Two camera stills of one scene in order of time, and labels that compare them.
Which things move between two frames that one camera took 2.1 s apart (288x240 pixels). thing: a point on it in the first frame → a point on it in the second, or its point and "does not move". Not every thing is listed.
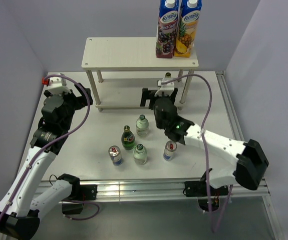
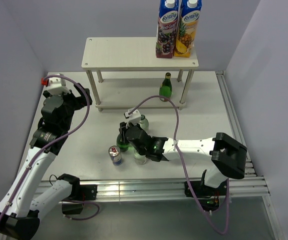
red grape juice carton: [167, 28] does not move
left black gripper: [77, 100] does not move
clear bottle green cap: [142, 126] does not move
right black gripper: [149, 94] → [122, 130]
